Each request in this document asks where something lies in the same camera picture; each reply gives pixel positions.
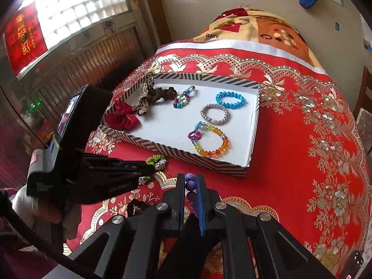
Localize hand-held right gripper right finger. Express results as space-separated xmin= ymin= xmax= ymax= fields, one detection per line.
xmin=196 ymin=174 xmax=336 ymax=279

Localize wooden chair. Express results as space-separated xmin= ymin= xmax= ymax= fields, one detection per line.
xmin=353 ymin=65 xmax=372 ymax=140

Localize blue bead bracelet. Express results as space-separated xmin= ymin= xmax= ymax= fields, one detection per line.
xmin=216 ymin=91 xmax=246 ymax=109

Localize window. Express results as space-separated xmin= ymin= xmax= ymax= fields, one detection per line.
xmin=17 ymin=0 xmax=137 ymax=53

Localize green white bead bracelet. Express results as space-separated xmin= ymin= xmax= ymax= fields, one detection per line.
xmin=139 ymin=155 xmax=167 ymax=184

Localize silver woven bracelet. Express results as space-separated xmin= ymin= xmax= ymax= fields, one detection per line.
xmin=200 ymin=103 xmax=229 ymax=125

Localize purple bead bracelet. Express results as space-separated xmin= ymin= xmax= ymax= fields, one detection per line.
xmin=185 ymin=173 xmax=201 ymax=218

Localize slatted wooden panel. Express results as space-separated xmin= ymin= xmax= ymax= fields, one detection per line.
xmin=17 ymin=26 xmax=154 ymax=117

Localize leopard print bow scrunchie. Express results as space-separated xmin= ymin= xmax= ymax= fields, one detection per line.
xmin=136 ymin=73 xmax=178 ymax=115

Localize red floral tablecloth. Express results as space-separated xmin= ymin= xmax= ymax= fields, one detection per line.
xmin=62 ymin=42 xmax=371 ymax=279

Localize multicolour bead bracelet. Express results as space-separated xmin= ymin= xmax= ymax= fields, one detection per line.
xmin=173 ymin=86 xmax=196 ymax=109

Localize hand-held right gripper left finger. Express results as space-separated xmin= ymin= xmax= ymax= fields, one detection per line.
xmin=68 ymin=174 xmax=186 ymax=279

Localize clear plastic bag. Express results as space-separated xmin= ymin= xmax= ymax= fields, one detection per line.
xmin=355 ymin=108 xmax=372 ymax=140

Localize wooden post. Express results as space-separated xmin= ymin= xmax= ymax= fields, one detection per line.
xmin=125 ymin=0 xmax=172 ymax=53

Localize black cable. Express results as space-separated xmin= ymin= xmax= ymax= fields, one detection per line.
xmin=0 ymin=206 xmax=88 ymax=279

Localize printed blanket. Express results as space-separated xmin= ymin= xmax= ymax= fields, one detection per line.
xmin=192 ymin=7 xmax=326 ymax=73

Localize black scrunchie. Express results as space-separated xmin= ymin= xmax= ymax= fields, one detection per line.
xmin=126 ymin=200 xmax=149 ymax=217

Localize red window poster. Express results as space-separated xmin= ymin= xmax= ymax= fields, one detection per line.
xmin=3 ymin=1 xmax=47 ymax=74

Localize striped cardboard box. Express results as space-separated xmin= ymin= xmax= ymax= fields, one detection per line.
xmin=99 ymin=73 xmax=261 ymax=178

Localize rainbow bead bracelet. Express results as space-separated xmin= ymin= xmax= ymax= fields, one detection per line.
xmin=187 ymin=121 xmax=230 ymax=159

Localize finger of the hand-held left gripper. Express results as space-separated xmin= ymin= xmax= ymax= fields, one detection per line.
xmin=83 ymin=155 xmax=140 ymax=167
xmin=96 ymin=163 xmax=156 ymax=181

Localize person's left hand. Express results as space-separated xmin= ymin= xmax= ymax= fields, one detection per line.
xmin=12 ymin=186 xmax=63 ymax=224

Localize red velvet bow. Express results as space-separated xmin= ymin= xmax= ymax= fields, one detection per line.
xmin=105 ymin=100 xmax=140 ymax=130

